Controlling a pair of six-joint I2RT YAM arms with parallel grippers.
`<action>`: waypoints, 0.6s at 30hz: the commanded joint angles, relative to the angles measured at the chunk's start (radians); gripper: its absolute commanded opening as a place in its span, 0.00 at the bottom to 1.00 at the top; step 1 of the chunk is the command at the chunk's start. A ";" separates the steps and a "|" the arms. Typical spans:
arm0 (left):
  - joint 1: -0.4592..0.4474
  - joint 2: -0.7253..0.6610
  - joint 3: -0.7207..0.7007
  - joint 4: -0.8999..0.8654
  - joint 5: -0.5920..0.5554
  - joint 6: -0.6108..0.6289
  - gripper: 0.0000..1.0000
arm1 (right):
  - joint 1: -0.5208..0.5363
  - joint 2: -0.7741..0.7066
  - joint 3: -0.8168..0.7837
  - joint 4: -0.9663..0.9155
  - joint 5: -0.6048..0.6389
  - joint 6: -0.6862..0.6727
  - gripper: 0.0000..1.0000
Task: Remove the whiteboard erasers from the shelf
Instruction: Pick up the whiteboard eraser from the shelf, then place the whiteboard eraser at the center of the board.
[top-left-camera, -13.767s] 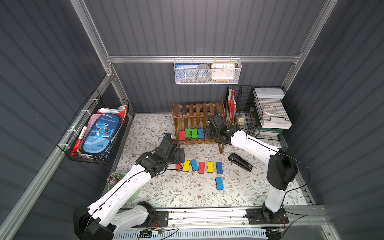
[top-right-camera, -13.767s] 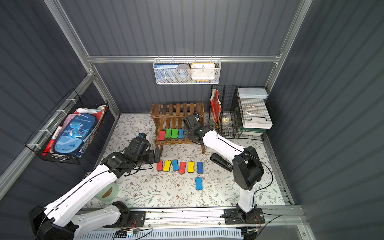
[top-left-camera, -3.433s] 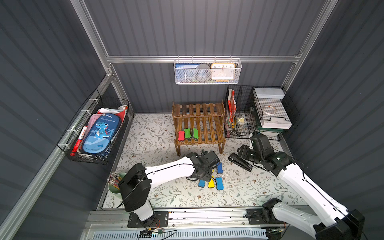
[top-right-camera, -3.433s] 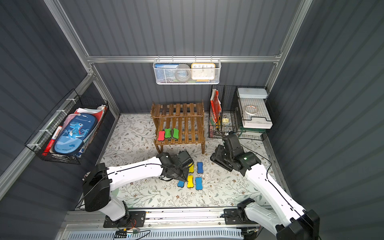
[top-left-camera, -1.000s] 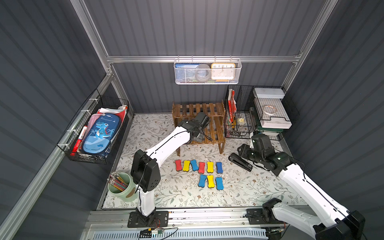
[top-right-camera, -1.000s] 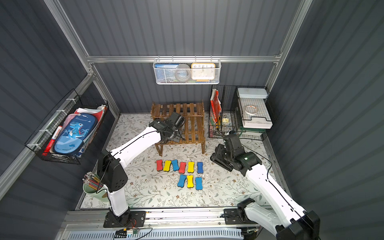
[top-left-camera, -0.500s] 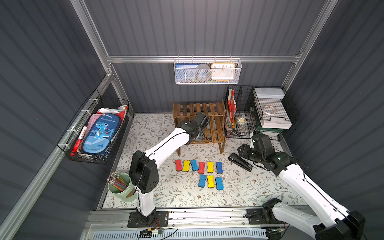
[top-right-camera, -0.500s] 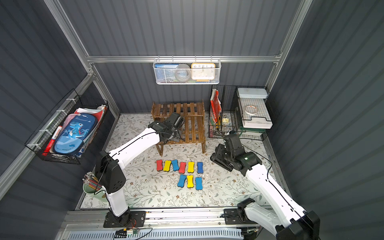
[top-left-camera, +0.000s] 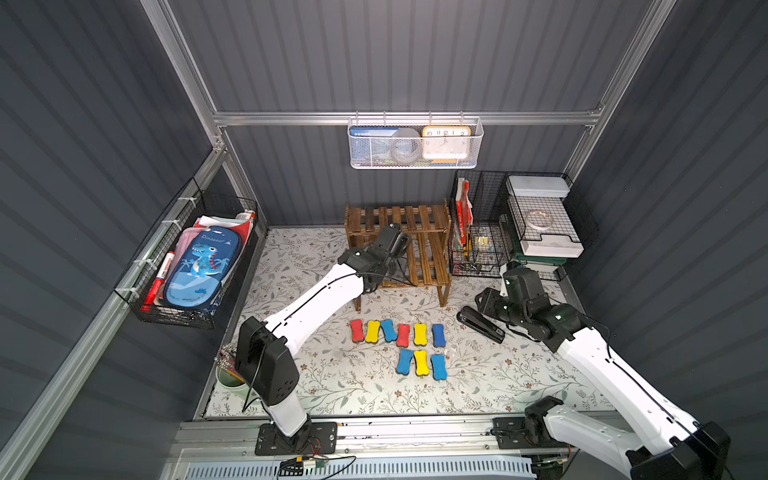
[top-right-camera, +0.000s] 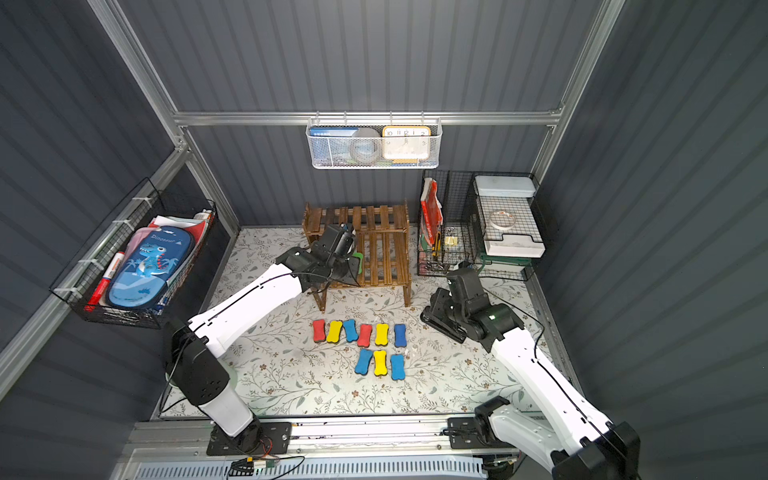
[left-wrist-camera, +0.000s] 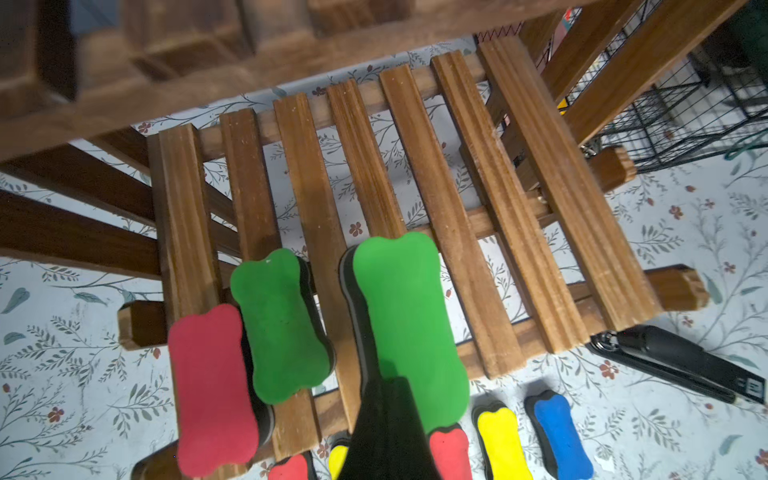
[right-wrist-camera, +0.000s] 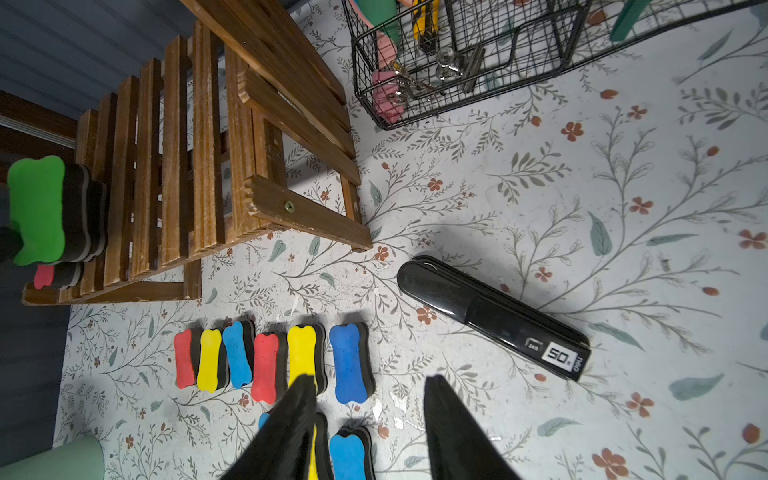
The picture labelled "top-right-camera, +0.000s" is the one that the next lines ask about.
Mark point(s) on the clear tape roll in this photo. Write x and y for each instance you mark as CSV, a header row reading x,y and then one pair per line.
x,y
502,220

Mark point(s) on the white plastic box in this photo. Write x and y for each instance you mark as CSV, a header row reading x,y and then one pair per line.
x,y
515,245

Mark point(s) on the yellow eraser top shelf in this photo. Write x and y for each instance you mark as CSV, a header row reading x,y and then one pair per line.
x,y
334,331

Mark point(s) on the blue eraser top shelf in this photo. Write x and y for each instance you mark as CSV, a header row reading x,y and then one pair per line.
x,y
350,330

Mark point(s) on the grey tape roll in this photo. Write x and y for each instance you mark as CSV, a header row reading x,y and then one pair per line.
x,y
365,146

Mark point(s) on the red marker pen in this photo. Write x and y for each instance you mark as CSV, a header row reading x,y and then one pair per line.
x,y
97,297

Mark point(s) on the blue dinosaur pencil case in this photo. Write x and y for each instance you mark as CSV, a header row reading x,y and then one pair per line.
x,y
144,275

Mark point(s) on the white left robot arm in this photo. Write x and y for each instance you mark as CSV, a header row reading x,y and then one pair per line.
x,y
193,348

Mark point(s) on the blue eraser shelf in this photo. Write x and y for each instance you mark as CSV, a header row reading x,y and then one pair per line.
x,y
350,330
363,363

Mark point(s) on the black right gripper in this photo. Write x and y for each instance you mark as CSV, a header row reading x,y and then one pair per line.
x,y
440,315

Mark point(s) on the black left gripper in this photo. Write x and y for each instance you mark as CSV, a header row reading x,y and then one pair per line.
x,y
346,264

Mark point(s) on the blue box in basket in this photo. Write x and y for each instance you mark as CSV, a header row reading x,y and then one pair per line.
x,y
330,146

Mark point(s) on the yellow eraser shelf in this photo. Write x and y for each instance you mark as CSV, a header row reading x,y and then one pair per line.
x,y
380,363
334,331

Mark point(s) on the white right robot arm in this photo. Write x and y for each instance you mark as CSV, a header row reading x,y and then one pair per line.
x,y
577,441

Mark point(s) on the black wire desk organizer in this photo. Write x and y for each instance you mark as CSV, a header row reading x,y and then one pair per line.
x,y
465,228

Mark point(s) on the red eraser top shelf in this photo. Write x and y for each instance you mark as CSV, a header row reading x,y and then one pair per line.
x,y
319,330

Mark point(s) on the yellow alarm clock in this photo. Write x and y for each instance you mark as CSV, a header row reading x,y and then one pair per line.
x,y
408,144

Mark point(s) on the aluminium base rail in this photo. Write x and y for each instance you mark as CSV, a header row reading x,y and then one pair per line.
x,y
340,436

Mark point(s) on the white box on organizer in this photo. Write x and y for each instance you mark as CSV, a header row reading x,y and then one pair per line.
x,y
504,186

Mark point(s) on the wooden two-tier shelf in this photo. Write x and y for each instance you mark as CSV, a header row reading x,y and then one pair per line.
x,y
382,237

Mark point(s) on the black stapler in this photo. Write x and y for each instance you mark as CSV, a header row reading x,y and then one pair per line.
x,y
437,318

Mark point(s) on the black wire side basket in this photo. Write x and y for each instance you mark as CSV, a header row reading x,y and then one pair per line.
x,y
147,207

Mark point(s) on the white wire wall basket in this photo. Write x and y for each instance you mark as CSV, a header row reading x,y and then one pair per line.
x,y
431,163

